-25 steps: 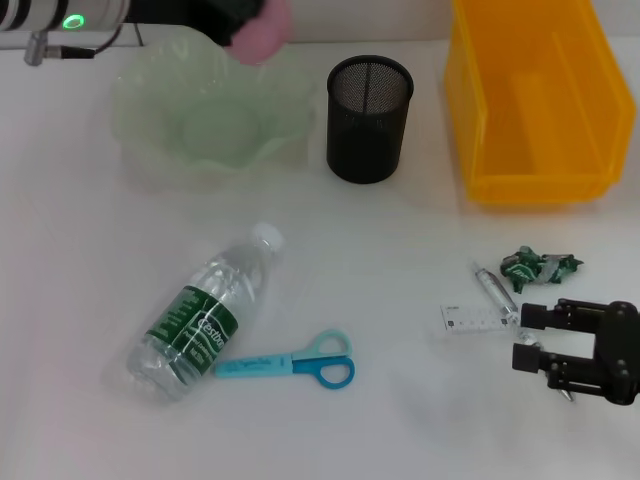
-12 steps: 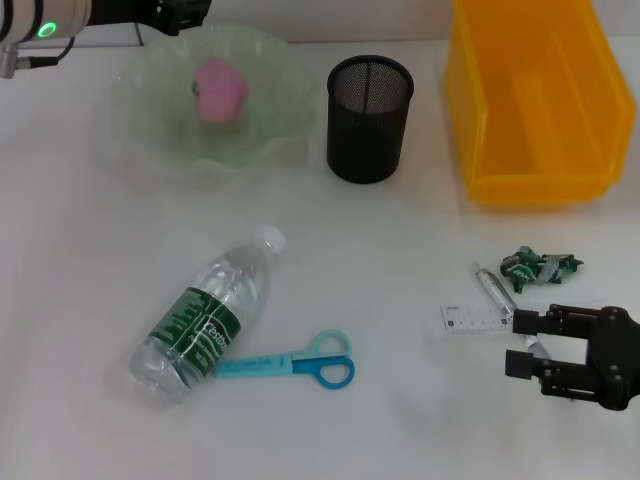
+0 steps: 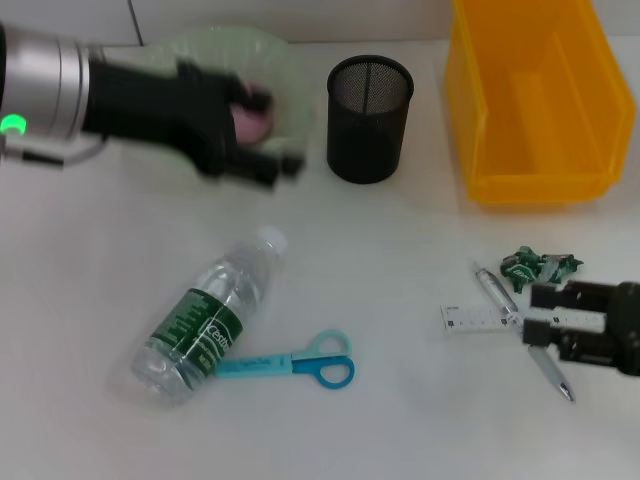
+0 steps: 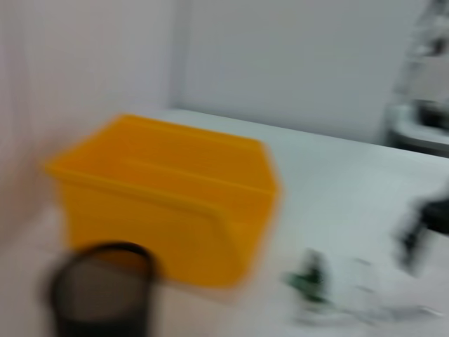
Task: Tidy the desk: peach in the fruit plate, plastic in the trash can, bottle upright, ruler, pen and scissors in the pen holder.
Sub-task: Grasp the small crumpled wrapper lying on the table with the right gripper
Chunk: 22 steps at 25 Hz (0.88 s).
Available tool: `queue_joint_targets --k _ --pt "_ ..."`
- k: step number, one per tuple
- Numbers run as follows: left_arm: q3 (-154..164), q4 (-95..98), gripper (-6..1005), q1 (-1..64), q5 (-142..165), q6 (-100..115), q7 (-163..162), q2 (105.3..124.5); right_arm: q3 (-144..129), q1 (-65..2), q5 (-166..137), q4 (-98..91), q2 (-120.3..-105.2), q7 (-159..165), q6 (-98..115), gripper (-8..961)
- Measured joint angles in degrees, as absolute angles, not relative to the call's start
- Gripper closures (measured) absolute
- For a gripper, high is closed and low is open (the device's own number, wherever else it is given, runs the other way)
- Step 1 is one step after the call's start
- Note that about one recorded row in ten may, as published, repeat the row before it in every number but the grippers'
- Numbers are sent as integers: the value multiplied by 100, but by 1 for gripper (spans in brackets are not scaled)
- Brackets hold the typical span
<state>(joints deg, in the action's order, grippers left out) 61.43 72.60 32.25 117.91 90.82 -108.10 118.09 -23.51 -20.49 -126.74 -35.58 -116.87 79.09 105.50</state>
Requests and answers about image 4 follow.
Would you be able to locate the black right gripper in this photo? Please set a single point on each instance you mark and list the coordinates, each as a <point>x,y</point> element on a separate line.
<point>438,214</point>

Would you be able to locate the grey background shelf equipment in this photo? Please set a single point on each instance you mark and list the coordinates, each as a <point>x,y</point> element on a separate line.
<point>424,105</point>

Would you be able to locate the green plastic wrapper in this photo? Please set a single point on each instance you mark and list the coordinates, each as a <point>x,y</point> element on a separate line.
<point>310,277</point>

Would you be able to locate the black mesh pen holder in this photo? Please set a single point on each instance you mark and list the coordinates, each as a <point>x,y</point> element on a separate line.
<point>101,298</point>

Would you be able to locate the yellow plastic bin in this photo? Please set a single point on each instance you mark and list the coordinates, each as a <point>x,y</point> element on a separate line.
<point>165,210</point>

